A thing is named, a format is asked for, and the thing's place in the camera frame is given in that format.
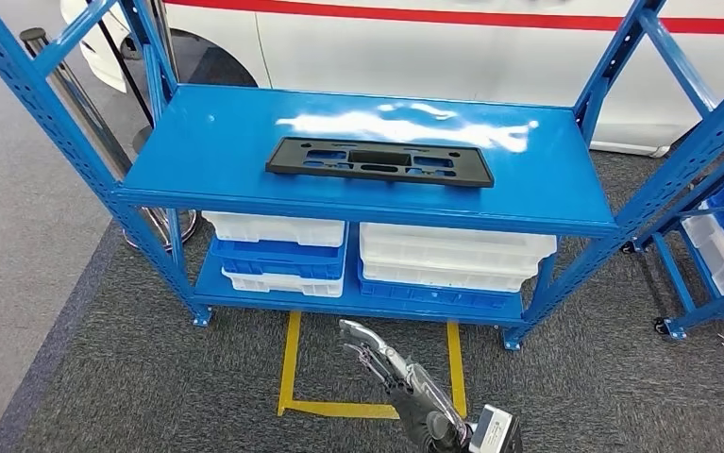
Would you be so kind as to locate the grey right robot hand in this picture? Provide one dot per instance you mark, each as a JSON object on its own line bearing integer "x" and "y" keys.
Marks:
{"x": 424, "y": 400}

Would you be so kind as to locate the white plastic bin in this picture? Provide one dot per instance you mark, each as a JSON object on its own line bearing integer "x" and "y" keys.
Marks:
{"x": 715, "y": 256}
{"x": 274, "y": 228}
{"x": 455, "y": 241}
{"x": 280, "y": 284}
{"x": 443, "y": 278}

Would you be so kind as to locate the blue steel shelf rack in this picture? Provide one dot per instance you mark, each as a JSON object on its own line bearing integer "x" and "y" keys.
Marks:
{"x": 674, "y": 275}
{"x": 211, "y": 144}

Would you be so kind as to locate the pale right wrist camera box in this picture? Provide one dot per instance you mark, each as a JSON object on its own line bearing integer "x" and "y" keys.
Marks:
{"x": 493, "y": 431}

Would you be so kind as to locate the black plastic panel part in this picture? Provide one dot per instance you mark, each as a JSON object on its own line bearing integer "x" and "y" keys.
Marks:
{"x": 293, "y": 159}

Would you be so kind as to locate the black barrier belt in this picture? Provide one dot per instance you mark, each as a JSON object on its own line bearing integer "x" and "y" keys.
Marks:
{"x": 120, "y": 62}

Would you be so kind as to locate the white car with red stripe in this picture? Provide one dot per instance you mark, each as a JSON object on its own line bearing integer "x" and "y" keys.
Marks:
{"x": 399, "y": 56}

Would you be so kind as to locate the yellow floor tape outline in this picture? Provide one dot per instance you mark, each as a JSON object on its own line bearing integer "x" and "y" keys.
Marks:
{"x": 289, "y": 362}

